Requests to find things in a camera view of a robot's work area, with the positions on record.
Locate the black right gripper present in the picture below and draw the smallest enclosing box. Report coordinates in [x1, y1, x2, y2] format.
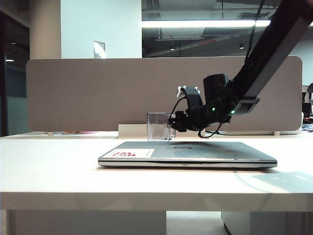
[168, 105, 213, 134]

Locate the clear faceted water cup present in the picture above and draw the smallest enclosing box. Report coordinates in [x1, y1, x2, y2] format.
[146, 112, 176, 142]

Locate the silver closed laptop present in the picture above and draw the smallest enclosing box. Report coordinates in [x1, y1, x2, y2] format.
[97, 141, 278, 169]

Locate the white sticker with red print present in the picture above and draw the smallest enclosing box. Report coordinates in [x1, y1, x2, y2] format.
[107, 148, 155, 159]

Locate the beige fabric desk divider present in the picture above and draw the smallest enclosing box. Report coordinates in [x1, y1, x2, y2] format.
[25, 55, 303, 133]

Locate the long ceiling light strip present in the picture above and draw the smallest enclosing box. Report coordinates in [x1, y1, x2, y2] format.
[141, 20, 271, 28]

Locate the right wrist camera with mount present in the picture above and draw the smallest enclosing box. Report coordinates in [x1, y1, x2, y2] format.
[175, 85, 203, 109]

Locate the black looped gripper cable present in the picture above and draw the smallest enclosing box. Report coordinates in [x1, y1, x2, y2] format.
[197, 121, 224, 139]

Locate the framed wall notice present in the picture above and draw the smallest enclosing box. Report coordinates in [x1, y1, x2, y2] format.
[93, 41, 106, 59]

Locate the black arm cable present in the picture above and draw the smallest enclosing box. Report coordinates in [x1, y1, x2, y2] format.
[245, 0, 266, 65]

